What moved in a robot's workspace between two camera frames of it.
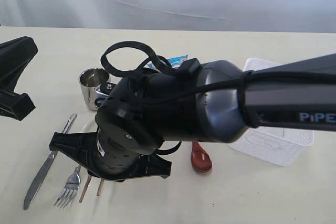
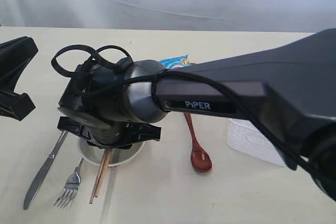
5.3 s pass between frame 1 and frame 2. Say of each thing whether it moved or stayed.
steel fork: stayed
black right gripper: moved
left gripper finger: stayed
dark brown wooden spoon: stayed
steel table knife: stayed
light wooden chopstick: moved
